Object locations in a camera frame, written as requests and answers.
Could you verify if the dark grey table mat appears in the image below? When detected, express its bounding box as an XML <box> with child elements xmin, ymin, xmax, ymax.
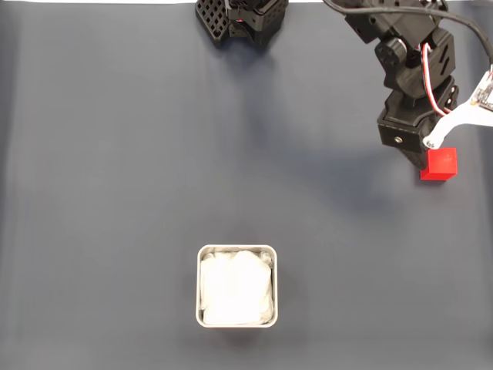
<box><xmin>0</xmin><ymin>2</ymin><xmax>493</xmax><ymax>370</ymax></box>

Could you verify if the white wrist camera board mount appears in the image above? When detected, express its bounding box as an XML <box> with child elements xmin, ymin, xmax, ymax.
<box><xmin>423</xmin><ymin>63</ymin><xmax>493</xmax><ymax>150</ymax></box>

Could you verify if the white crumpled cloth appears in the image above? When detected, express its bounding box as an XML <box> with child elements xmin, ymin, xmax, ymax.
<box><xmin>200</xmin><ymin>249</ymin><xmax>275</xmax><ymax>325</ymax></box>

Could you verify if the white square metal box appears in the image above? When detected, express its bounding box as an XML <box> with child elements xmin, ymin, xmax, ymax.
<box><xmin>195</xmin><ymin>244</ymin><xmax>279</xmax><ymax>329</ymax></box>

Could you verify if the red white servo wire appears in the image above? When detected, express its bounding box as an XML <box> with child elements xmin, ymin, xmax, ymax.
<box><xmin>421</xmin><ymin>43</ymin><xmax>452</xmax><ymax>116</ymax></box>

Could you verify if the red cube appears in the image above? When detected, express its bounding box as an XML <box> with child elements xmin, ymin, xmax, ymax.
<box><xmin>419</xmin><ymin>147</ymin><xmax>458</xmax><ymax>181</ymax></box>

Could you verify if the black camera cable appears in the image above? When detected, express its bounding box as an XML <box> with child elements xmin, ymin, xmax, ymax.
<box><xmin>322</xmin><ymin>0</ymin><xmax>493</xmax><ymax>66</ymax></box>

